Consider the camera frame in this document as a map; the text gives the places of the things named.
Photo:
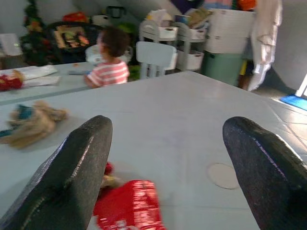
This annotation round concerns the black baby bouncer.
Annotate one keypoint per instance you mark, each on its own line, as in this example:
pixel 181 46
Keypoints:
pixel 69 38

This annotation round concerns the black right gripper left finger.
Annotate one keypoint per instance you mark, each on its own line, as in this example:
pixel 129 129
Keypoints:
pixel 64 172

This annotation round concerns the red orange bag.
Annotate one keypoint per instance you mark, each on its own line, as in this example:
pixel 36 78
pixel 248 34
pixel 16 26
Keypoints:
pixel 74 17

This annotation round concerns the large light blue table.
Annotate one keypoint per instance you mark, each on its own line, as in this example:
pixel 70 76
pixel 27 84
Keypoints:
pixel 168 107

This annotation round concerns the white hanging garment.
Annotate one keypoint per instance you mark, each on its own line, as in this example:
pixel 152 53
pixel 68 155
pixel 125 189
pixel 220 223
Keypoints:
pixel 265 36

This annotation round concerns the white kid chair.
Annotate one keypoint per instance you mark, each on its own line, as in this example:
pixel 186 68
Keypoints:
pixel 154 54

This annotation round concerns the blue floor mat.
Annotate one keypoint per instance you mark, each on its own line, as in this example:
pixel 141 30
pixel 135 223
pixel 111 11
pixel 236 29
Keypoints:
pixel 293 101

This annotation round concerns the red foil wrapper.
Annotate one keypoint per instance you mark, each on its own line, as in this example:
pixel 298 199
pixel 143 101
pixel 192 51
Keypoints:
pixel 132 206

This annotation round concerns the red snack bag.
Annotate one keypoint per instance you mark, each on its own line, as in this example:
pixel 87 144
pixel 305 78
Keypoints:
pixel 8 81

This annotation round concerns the white papers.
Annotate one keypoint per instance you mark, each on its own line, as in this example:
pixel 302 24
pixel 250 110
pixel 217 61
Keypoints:
pixel 39 74

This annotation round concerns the grey trolley with white baskets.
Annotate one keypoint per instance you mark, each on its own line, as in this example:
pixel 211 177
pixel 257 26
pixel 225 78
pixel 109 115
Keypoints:
pixel 190 57
pixel 159 32

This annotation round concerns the small red brown wrapper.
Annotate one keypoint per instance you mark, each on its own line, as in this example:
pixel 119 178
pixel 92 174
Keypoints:
pixel 112 180

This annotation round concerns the child in striped shirt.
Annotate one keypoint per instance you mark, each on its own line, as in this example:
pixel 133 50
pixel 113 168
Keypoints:
pixel 109 74

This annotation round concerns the round white table plug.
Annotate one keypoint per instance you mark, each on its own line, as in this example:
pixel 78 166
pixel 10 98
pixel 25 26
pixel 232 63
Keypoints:
pixel 223 176

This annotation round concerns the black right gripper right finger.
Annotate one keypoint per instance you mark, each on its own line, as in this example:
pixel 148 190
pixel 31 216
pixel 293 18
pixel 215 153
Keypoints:
pixel 268 172

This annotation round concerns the green christmas tree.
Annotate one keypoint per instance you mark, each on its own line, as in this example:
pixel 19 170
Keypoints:
pixel 33 36

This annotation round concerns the blue pen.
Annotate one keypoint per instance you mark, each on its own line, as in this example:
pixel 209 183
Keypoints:
pixel 79 72

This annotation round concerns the brown crumpled paper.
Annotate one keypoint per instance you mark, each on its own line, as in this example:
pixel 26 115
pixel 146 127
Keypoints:
pixel 36 124

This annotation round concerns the small light blue table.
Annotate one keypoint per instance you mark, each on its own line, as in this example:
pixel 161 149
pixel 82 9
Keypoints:
pixel 48 91

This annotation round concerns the green rubbish bin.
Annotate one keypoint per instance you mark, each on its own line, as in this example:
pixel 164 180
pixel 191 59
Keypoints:
pixel 223 68

